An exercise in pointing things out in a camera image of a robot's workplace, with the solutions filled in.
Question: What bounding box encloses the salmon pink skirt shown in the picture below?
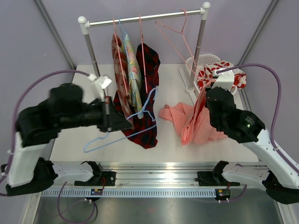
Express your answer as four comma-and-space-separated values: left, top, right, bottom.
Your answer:
158, 90, 227, 145

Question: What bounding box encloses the red poppy print skirt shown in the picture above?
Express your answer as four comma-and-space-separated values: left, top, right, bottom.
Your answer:
196, 60, 246, 90

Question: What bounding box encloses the red black plaid skirt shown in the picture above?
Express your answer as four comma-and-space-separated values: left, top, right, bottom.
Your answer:
116, 42, 161, 149

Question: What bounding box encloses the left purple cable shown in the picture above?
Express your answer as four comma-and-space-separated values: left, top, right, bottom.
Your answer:
0, 69, 94, 222

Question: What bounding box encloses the red white checked skirt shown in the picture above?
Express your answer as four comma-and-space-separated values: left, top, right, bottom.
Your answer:
111, 35, 132, 118

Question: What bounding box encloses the white metal clothes rack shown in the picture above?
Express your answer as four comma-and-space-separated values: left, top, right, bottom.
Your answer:
78, 2, 211, 103

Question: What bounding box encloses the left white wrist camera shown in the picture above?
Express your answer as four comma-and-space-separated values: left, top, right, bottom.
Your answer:
88, 74, 112, 101

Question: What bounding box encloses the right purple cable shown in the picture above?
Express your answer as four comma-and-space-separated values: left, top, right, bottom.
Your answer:
217, 63, 299, 173

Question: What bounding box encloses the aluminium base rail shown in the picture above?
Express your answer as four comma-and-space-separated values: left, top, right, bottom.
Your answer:
30, 161, 286, 189

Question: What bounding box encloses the white plastic basket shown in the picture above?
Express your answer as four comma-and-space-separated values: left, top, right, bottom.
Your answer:
180, 54, 238, 96

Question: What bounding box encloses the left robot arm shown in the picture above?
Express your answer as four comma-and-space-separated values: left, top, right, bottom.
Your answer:
1, 84, 131, 196

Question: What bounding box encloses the pink wire hanger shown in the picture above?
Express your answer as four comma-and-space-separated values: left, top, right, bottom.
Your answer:
113, 17, 128, 96
155, 8, 201, 79
139, 14, 148, 93

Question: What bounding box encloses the white slotted cable duct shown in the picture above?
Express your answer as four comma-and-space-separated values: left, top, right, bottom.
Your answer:
41, 188, 216, 198

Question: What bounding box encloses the blue wire hanger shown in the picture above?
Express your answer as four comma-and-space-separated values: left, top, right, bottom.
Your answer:
83, 87, 158, 153
118, 17, 126, 49

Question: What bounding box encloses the purple cable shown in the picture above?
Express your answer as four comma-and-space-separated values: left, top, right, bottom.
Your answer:
217, 63, 299, 173
0, 69, 94, 222

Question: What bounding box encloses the pastel floral skirt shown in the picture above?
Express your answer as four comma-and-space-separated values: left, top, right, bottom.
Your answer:
121, 34, 143, 119

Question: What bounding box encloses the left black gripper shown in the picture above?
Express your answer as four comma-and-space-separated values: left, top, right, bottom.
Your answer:
57, 95, 133, 133

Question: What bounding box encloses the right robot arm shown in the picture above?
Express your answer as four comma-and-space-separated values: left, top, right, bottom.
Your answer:
206, 87, 299, 204

